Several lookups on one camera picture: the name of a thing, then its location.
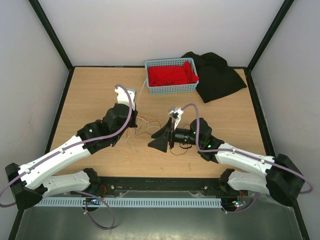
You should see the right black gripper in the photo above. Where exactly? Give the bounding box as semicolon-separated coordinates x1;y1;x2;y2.
147;116;202;153

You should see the orange thin wire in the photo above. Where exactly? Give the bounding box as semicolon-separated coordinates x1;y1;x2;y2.
126;114;157;138

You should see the white zip tie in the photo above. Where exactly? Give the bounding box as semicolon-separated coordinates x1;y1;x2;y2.
136;78;148;106

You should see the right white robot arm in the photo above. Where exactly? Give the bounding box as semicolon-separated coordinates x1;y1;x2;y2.
148;118;305;207

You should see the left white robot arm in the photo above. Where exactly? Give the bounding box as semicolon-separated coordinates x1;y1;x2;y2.
5;103;138;210

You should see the red cloth in basket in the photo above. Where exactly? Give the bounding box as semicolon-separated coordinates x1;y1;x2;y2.
147;61;199;87

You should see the light blue perforated basket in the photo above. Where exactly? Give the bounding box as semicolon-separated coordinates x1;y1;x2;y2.
144;57;199;95

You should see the black folded cloth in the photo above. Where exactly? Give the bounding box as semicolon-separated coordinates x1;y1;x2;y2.
182;51;247;103

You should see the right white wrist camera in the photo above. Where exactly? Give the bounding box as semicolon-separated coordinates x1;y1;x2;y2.
168;106;184;130

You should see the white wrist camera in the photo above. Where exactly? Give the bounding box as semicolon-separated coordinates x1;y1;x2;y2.
114;87;137;111
168;106;184;130

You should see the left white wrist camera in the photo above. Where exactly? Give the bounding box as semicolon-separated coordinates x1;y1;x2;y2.
114;87;137;111

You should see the black metal frame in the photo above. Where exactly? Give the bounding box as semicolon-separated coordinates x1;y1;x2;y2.
7;0;311;240

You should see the light blue slotted cable duct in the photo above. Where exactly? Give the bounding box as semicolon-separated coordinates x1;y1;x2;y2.
36;197;221;209

